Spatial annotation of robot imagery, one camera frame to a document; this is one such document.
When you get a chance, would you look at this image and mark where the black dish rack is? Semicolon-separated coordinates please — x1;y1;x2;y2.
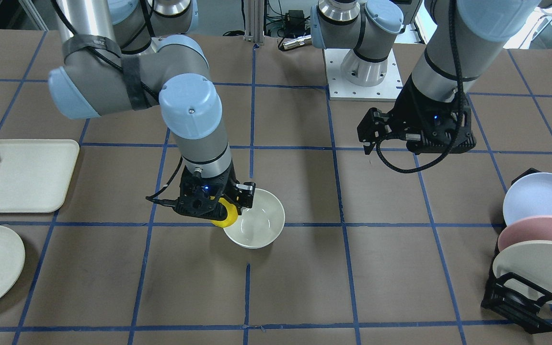
481;168;552;334

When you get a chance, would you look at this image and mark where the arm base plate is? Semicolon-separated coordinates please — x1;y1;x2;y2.
323;49;405;102

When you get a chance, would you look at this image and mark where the yellow lemon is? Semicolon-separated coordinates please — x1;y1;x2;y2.
209;195;239;228

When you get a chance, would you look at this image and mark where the cream plate in rack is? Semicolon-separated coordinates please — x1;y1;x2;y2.
492;240;552;304

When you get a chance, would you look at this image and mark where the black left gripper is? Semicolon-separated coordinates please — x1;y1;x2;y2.
357;77;459;155

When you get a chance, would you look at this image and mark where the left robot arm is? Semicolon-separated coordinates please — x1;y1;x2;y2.
310;0;552;155

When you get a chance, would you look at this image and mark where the black power adapter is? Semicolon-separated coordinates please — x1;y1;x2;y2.
284;10;305;32

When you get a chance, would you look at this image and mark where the aluminium frame post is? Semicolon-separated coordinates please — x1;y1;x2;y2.
243;0;266;46

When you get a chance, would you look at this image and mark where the light blue plate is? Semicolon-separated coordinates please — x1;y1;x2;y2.
502;172;552;225

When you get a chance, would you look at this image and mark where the white rectangular tray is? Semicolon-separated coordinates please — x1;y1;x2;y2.
0;139;80;213

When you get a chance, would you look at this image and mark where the pink plate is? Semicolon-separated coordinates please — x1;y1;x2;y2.
497;215;552;251

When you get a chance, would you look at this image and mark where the silver metal connector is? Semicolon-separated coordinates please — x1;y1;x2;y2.
278;35;312;52

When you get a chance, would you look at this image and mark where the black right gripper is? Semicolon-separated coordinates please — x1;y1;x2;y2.
173;163;256;220

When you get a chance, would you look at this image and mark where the white ceramic bowl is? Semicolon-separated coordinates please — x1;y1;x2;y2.
223;188;286;249

